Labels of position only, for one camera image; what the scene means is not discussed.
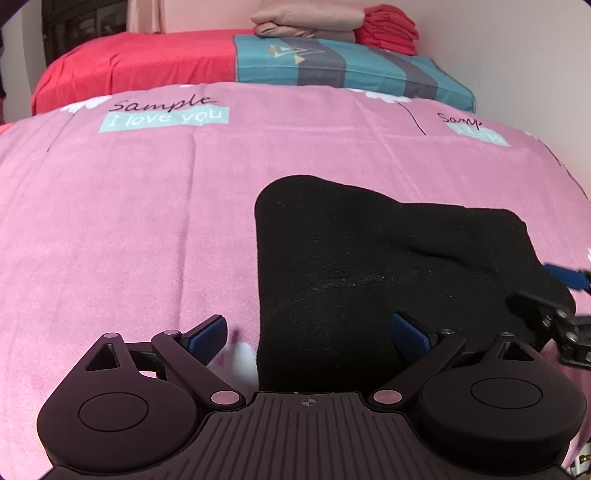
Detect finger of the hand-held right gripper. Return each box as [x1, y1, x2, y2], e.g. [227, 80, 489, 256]
[544, 263, 591, 293]
[505, 290, 579, 334]

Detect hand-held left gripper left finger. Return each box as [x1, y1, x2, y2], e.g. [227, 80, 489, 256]
[83, 315, 246, 411]

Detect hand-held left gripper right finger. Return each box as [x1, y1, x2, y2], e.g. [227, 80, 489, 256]
[368, 311, 533, 408]

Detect black pants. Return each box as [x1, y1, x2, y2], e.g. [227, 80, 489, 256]
[254, 174, 578, 394]

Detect pink printed blanket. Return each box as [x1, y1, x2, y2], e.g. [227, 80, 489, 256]
[0, 82, 591, 480]

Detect teal grey striped pillow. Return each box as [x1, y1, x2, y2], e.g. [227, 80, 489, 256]
[233, 34, 477, 112]

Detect folded red blanket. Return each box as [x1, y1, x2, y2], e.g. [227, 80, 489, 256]
[355, 4, 421, 57]

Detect pink curtain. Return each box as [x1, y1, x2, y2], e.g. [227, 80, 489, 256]
[127, 0, 165, 34]

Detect folded pink quilt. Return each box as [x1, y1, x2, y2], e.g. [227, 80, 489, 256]
[251, 0, 369, 45]

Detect dark cabinet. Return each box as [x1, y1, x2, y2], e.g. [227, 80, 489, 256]
[41, 0, 129, 66]

